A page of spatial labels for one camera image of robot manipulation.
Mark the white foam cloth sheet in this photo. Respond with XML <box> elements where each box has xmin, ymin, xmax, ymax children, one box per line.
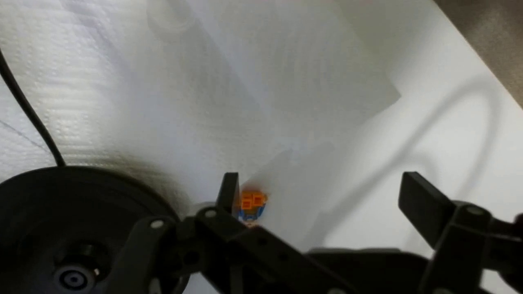
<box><xmin>0</xmin><ymin>0</ymin><xmax>404</xmax><ymax>251</ymax></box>

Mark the thin black cable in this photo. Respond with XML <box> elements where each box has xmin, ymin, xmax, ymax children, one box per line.
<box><xmin>0</xmin><ymin>51</ymin><xmax>69</xmax><ymax>168</ymax></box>

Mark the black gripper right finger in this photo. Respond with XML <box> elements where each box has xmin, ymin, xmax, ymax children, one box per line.
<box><xmin>399</xmin><ymin>170</ymin><xmax>523</xmax><ymax>294</ymax></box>

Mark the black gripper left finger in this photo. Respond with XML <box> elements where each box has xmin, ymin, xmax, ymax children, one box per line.
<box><xmin>104</xmin><ymin>171</ymin><xmax>357</xmax><ymax>294</ymax></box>

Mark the black round disc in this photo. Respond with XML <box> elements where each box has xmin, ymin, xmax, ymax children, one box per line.
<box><xmin>0</xmin><ymin>165</ymin><xmax>185</xmax><ymax>294</ymax></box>

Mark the small orange blue block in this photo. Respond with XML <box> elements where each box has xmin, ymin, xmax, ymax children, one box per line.
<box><xmin>238</xmin><ymin>186</ymin><xmax>270</xmax><ymax>224</ymax></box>

